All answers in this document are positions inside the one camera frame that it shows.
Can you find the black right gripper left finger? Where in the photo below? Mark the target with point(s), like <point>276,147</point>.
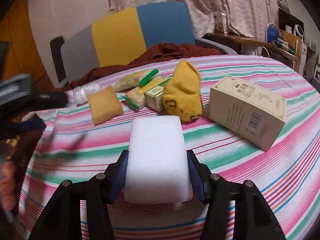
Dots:
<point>71,202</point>

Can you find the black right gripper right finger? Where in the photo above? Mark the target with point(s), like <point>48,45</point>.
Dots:
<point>239,208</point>

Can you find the white plastic bag ball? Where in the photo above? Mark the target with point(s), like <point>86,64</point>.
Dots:
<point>80,93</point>

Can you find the yellow sponge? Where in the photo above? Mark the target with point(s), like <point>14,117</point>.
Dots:
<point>104,105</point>

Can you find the beige ointment box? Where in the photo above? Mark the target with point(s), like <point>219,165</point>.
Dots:
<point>252,112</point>

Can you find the white foam sponge block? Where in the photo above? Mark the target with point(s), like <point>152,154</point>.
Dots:
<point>157,169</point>

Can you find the rice snack packet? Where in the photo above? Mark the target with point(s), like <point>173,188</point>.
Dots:
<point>135,98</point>
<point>137,79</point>

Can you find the small green white box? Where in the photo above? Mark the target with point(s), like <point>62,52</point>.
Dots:
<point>153,96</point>

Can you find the yellow sock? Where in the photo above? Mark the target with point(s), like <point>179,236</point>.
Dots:
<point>182,94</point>

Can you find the person's hand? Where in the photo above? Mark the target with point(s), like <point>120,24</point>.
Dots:
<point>8,185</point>

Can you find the wooden wardrobe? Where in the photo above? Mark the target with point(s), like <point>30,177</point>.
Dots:
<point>22,55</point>

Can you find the grey yellow blue chair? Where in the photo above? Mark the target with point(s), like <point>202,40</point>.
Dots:
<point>122,37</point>

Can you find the dark red blanket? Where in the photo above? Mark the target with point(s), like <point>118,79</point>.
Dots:
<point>158,53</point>

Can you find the wooden side desk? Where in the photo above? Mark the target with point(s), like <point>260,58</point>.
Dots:
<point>236,42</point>

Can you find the blue round object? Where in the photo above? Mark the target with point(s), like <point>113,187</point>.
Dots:
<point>272,32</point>

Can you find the white box on desk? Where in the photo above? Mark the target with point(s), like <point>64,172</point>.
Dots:
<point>220,20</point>

